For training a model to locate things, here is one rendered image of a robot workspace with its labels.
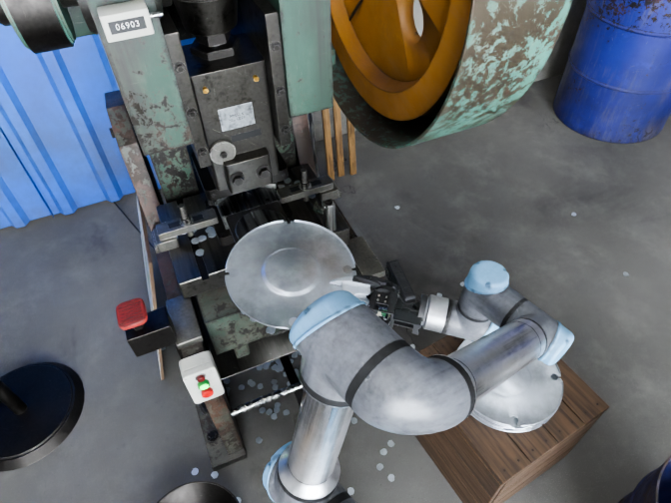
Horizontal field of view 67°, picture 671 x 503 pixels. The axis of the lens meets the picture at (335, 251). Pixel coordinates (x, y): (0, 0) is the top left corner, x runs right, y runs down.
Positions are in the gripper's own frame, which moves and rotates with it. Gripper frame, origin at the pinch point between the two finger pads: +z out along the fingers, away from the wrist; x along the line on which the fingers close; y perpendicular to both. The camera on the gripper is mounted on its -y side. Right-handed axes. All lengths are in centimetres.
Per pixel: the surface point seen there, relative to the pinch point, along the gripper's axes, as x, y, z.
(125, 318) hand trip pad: 2.7, 19.9, 41.0
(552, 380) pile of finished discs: 34, -10, -59
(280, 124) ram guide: -27.1, -16.2, 17.3
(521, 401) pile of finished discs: 35, -2, -51
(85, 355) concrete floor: 82, -2, 94
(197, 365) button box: 15.2, 20.3, 26.6
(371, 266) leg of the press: 12.0, -16.4, -5.6
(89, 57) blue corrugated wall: 14, -90, 122
